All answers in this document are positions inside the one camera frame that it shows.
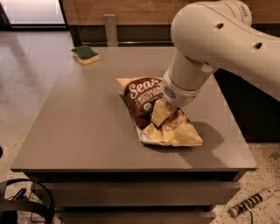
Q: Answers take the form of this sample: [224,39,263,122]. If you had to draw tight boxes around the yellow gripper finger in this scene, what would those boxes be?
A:
[151,98,176,127]

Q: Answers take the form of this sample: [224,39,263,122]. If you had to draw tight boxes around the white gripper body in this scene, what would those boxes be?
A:
[160,70,200,108]

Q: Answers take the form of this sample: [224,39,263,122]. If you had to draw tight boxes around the brown yellow chip bag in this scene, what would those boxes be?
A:
[117,77,203,147]

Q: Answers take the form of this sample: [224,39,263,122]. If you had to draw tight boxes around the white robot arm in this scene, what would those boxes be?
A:
[151,0,280,127]

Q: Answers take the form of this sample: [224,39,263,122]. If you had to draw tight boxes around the green yellow sponge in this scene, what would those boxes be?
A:
[71,45,100,65]

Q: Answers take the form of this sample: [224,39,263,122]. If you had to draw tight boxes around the upper grey drawer front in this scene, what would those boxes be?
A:
[31,182,240,207]

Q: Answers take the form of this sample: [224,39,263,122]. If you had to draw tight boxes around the grey drawer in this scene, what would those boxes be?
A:
[31,182,240,207]
[60,212,215,224]

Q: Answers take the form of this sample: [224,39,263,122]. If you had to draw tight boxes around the lower grey drawer front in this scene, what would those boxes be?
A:
[60,212,215,224]

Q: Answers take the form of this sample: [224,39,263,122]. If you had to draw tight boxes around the left metal bracket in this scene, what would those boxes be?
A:
[103,14,119,47]

